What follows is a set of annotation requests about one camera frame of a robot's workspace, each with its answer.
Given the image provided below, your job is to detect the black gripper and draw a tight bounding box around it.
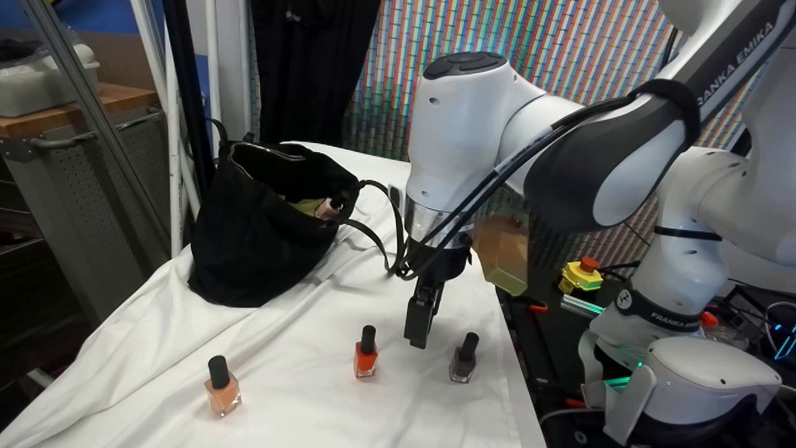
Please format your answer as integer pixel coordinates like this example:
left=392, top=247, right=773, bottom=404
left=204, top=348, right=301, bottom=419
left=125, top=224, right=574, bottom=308
left=401, top=235, right=476, bottom=352

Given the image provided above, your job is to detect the white tablecloth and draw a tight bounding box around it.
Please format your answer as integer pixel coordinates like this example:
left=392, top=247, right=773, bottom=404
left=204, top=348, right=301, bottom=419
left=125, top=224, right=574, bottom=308
left=0, top=143, right=550, bottom=448

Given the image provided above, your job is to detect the yellow-green cloth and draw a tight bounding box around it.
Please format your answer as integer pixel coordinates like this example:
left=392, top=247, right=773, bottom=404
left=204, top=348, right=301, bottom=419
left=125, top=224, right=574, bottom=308
left=284, top=194, right=328, bottom=219

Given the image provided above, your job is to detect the aluminium frame post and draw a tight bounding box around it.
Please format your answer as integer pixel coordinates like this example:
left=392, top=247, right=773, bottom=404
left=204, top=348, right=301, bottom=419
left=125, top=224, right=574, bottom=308
left=23, top=0, right=172, bottom=260

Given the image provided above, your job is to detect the dark purple nail polish bottle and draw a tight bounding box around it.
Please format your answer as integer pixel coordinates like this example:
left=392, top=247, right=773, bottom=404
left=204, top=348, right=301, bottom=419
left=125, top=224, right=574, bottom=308
left=447, top=332, right=482, bottom=389

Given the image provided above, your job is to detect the yellow emergency stop button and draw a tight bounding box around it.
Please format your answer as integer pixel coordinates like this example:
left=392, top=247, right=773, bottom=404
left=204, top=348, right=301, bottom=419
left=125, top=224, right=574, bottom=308
left=558, top=254, right=607, bottom=296

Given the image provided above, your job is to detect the teal translucent bar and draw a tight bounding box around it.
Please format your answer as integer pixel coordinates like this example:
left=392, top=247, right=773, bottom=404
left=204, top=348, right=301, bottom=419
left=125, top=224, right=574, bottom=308
left=559, top=291, right=610, bottom=321

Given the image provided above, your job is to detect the black vertical pole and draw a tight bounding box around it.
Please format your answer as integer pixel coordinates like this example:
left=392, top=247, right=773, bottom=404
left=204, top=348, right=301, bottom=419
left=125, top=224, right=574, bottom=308
left=160, top=0, right=217, bottom=244

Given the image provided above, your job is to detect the gray perforated metal cabinet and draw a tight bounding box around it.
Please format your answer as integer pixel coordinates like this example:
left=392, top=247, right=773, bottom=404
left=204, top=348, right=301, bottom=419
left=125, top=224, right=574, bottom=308
left=0, top=111, right=172, bottom=326

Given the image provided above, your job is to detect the wooden board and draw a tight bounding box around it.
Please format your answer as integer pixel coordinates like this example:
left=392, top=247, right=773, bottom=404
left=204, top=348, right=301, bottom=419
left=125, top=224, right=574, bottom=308
left=0, top=81, right=161, bottom=143

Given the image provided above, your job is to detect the moire patterned screen panel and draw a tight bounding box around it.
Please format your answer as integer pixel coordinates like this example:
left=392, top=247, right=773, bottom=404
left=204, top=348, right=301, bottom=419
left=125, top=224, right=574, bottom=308
left=342, top=0, right=748, bottom=272

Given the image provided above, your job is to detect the black handbag with straps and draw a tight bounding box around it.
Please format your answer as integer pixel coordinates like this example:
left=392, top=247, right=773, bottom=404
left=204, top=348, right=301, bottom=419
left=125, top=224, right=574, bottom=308
left=187, top=135, right=408, bottom=308

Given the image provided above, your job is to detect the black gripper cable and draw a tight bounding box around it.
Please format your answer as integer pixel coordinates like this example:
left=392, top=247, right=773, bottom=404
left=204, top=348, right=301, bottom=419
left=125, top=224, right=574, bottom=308
left=382, top=97, right=656, bottom=281

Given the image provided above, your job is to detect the red-orange nail polish bottle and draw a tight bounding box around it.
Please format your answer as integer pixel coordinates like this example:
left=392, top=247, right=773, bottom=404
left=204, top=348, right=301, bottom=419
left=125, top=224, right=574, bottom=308
left=352, top=325, right=382, bottom=383

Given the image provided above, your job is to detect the peach nail polish bottle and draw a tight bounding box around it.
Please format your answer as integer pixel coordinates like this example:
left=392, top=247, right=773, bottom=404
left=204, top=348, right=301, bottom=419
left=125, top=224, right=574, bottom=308
left=202, top=353, right=243, bottom=420

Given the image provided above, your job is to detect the white plastic container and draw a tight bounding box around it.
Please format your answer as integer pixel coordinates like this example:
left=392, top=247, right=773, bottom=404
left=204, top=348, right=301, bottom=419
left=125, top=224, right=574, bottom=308
left=0, top=37, right=104, bottom=119

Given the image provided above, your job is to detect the blue board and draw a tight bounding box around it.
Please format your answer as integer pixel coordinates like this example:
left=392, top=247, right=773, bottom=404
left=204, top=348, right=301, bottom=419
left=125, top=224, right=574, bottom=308
left=53, top=0, right=168, bottom=37

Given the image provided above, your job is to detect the wrist camera with yellow mount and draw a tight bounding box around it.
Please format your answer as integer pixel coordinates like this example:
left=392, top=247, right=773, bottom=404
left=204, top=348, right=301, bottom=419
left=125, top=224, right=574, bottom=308
left=471, top=214, right=532, bottom=300

